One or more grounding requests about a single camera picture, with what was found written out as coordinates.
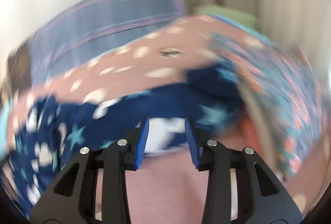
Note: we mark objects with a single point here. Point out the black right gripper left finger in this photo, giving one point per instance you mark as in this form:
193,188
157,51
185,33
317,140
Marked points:
91,188

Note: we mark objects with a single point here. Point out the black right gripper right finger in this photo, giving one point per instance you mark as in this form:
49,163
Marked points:
241,187

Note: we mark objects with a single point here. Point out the navy fleece star pajama top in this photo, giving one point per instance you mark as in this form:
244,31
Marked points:
55,131

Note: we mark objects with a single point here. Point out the floral folded clothes pile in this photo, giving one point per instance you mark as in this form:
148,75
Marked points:
288,92

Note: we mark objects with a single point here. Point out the pink polka dot bedsheet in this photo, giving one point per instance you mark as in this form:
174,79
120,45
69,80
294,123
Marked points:
168,189

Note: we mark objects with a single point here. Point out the blue plaid headboard cover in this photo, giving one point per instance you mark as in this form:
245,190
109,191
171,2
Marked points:
93,27

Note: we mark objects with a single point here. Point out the green pillow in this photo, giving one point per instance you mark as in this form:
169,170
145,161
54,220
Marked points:
231,13

